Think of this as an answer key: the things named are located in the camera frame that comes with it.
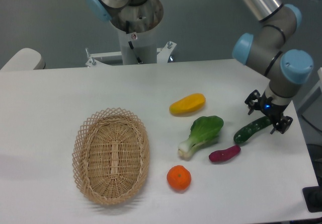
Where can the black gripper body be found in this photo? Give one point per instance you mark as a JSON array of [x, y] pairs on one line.
[[271, 109]]

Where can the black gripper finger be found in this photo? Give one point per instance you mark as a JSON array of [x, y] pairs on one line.
[[253, 102], [281, 124]]

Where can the dark green cucumber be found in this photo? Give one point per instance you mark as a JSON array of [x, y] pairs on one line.
[[246, 132]]

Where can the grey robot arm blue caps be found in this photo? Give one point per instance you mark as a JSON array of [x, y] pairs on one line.
[[286, 71]]

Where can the green bok choy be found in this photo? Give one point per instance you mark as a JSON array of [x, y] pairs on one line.
[[203, 133]]

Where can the yellow orange mango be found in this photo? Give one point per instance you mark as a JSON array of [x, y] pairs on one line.
[[188, 104]]

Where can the purple sweet potato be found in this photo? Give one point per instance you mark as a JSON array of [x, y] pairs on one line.
[[224, 155]]

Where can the black device at table edge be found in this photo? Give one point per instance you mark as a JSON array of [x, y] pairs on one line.
[[312, 196]]

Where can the orange tangerine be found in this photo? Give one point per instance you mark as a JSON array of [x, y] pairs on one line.
[[179, 178]]

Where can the oval wicker basket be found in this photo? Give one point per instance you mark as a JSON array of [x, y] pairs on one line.
[[110, 159]]

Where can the white chair armrest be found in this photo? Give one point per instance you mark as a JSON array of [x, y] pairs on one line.
[[25, 59]]

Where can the white robot pedestal with base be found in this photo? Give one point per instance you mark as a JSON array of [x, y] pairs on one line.
[[136, 23]]

